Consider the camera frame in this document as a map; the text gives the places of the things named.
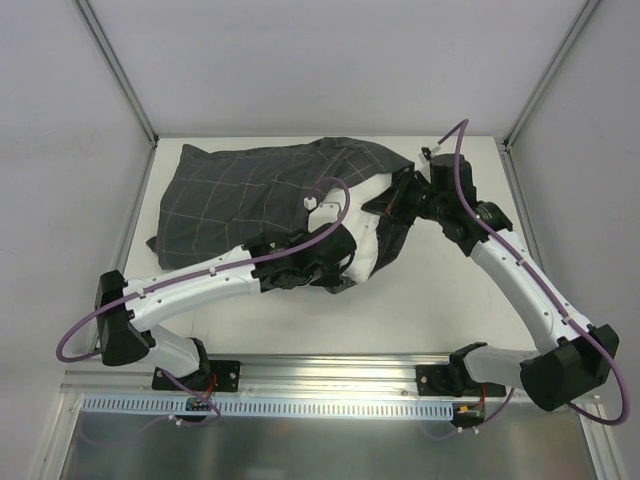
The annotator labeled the white pillow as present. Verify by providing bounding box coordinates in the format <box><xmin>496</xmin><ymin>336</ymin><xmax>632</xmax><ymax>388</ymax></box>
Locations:
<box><xmin>321</xmin><ymin>173</ymin><xmax>392</xmax><ymax>284</ymax></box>

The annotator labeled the dark grey checked pillowcase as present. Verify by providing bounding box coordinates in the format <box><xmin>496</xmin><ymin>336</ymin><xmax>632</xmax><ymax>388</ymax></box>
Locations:
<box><xmin>147</xmin><ymin>137</ymin><xmax>414</xmax><ymax>275</ymax></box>

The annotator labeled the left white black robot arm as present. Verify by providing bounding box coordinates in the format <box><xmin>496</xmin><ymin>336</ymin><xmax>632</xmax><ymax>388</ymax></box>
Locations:
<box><xmin>96</xmin><ymin>223</ymin><xmax>357</xmax><ymax>390</ymax></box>

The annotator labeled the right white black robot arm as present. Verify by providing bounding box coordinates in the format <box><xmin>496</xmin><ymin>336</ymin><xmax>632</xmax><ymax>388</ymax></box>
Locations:
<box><xmin>362</xmin><ymin>154</ymin><xmax>619</xmax><ymax>411</ymax></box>

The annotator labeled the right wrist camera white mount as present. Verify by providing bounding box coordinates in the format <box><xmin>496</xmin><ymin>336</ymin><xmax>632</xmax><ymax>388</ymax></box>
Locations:
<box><xmin>419</xmin><ymin>143</ymin><xmax>441</xmax><ymax>165</ymax></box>

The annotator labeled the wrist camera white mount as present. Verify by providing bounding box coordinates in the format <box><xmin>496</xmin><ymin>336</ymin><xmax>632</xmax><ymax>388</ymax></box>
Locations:
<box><xmin>303</xmin><ymin>196</ymin><xmax>342</xmax><ymax>231</ymax></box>
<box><xmin>419</xmin><ymin>143</ymin><xmax>441</xmax><ymax>165</ymax></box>

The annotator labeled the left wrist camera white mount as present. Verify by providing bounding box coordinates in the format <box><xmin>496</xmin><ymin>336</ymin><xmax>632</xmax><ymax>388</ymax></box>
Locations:
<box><xmin>303</xmin><ymin>196</ymin><xmax>342</xmax><ymax>231</ymax></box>

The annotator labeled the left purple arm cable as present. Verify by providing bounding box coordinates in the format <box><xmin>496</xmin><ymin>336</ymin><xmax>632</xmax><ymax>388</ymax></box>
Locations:
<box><xmin>54</xmin><ymin>175</ymin><xmax>352</xmax><ymax>431</ymax></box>

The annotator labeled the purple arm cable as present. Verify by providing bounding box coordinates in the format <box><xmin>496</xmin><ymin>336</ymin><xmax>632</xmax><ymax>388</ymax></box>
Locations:
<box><xmin>54</xmin><ymin>175</ymin><xmax>352</xmax><ymax>431</ymax></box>
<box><xmin>437</xmin><ymin>117</ymin><xmax>632</xmax><ymax>426</ymax></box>

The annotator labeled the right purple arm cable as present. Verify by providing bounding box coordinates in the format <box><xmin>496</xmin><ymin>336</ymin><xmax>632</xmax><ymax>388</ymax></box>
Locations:
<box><xmin>437</xmin><ymin>117</ymin><xmax>632</xmax><ymax>426</ymax></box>

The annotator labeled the right aluminium frame post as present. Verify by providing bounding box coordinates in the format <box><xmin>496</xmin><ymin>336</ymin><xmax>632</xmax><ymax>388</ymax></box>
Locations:
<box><xmin>502</xmin><ymin>0</ymin><xmax>604</xmax><ymax>152</ymax></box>

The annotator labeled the aluminium frame post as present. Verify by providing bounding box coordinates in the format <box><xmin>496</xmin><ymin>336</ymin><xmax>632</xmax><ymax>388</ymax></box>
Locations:
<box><xmin>73</xmin><ymin>0</ymin><xmax>159</xmax><ymax>148</ymax></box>
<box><xmin>502</xmin><ymin>0</ymin><xmax>604</xmax><ymax>152</ymax></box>

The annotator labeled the aluminium mounting rail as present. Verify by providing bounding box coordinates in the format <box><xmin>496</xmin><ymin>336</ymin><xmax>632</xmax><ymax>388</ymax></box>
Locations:
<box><xmin>59</xmin><ymin>352</ymin><xmax>601</xmax><ymax>404</ymax></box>

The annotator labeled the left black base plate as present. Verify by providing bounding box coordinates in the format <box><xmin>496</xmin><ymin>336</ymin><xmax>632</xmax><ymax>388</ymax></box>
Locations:
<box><xmin>151</xmin><ymin>359</ymin><xmax>242</xmax><ymax>393</ymax></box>

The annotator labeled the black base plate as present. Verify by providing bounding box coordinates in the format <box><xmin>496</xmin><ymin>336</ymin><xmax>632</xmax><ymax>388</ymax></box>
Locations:
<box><xmin>415</xmin><ymin>365</ymin><xmax>460</xmax><ymax>397</ymax></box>
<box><xmin>151</xmin><ymin>359</ymin><xmax>242</xmax><ymax>393</ymax></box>

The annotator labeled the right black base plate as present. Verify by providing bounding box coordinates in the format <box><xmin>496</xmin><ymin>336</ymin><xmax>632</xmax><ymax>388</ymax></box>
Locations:
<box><xmin>415</xmin><ymin>365</ymin><xmax>460</xmax><ymax>397</ymax></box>

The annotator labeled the white slotted cable duct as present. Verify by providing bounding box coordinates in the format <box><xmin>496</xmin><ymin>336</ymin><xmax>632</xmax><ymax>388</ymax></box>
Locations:
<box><xmin>81</xmin><ymin>394</ymin><xmax>454</xmax><ymax>422</ymax></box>

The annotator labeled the left aluminium frame post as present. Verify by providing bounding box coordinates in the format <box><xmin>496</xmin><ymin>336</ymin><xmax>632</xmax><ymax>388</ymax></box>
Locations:
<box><xmin>73</xmin><ymin>0</ymin><xmax>159</xmax><ymax>148</ymax></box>

